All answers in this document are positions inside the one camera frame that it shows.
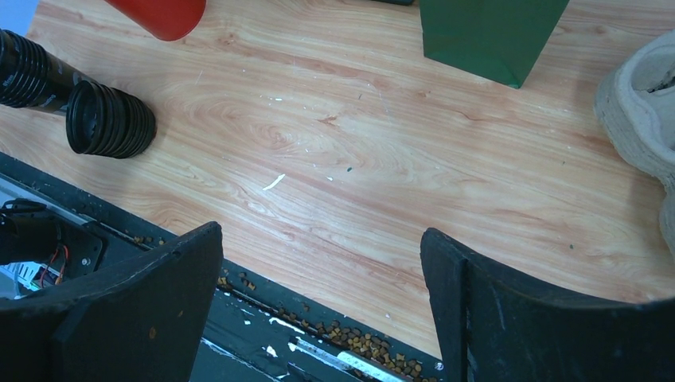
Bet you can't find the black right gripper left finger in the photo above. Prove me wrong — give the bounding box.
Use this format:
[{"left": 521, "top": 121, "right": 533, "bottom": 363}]
[{"left": 1, "top": 222, "right": 223, "bottom": 381}]

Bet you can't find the red straw holder cup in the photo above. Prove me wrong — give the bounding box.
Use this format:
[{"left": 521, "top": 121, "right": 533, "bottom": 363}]
[{"left": 106, "top": 0, "right": 207, "bottom": 41}]

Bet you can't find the black lid stack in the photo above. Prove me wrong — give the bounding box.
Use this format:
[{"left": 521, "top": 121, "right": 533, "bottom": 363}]
[{"left": 65, "top": 80, "right": 158, "bottom": 159}]

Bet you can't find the black cup stack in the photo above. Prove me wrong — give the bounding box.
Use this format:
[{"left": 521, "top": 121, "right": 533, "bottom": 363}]
[{"left": 1, "top": 29, "right": 91, "bottom": 115}]

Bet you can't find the cardboard cup carrier tray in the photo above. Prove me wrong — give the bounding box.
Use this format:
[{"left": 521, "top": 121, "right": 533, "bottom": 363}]
[{"left": 594, "top": 30, "right": 674, "bottom": 253}]

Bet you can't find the green paper bag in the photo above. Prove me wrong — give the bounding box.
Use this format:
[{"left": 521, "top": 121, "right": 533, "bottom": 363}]
[{"left": 419, "top": 0, "right": 568, "bottom": 88}]

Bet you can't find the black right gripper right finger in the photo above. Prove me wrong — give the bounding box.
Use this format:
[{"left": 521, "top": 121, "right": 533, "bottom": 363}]
[{"left": 420, "top": 228, "right": 674, "bottom": 381}]

